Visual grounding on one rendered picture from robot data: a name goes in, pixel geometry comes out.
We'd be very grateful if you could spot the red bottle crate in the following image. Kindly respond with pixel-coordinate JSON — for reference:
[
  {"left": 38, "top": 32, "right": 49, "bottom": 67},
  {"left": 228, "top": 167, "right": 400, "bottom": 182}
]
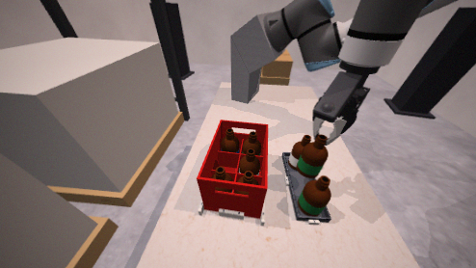
[{"left": 197, "top": 122, "right": 268, "bottom": 219}]

